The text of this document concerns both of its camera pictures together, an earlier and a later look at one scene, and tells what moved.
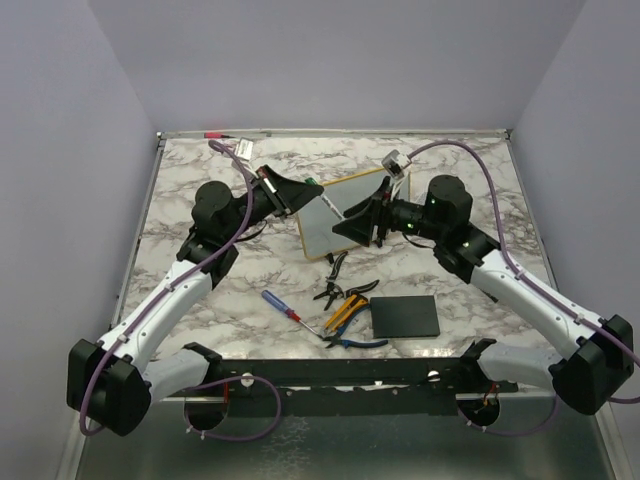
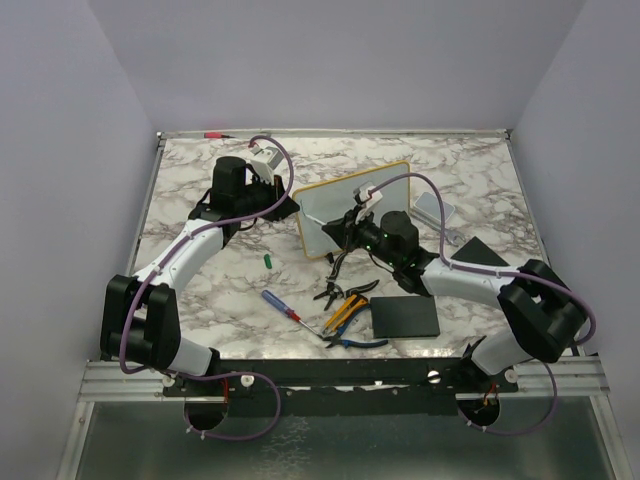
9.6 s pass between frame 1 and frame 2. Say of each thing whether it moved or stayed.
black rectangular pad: stayed
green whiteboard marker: moved
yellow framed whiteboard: stayed
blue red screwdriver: stayed
